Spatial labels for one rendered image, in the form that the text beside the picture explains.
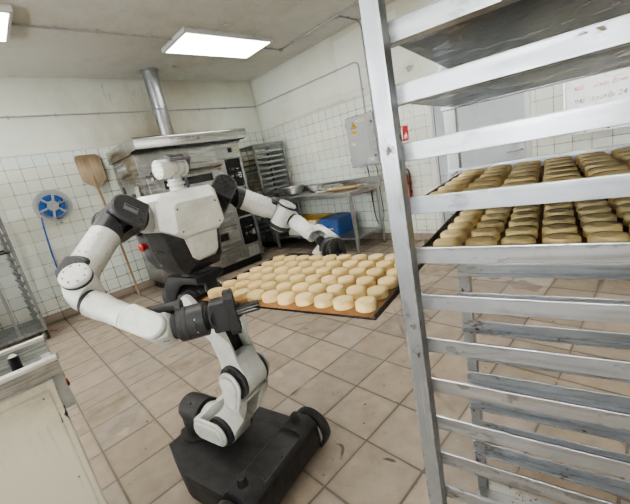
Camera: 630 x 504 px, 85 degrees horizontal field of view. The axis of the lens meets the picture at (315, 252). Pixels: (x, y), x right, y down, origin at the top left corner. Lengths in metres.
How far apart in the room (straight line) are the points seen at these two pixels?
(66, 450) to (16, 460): 0.13
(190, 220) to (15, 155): 4.51
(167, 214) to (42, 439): 0.81
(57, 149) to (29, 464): 4.64
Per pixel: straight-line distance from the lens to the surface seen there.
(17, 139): 5.71
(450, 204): 0.60
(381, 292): 0.81
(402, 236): 0.61
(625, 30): 0.59
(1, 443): 1.49
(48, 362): 1.43
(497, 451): 1.43
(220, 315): 0.93
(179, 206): 1.27
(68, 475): 1.59
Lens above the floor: 1.33
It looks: 14 degrees down
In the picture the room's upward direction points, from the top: 11 degrees counter-clockwise
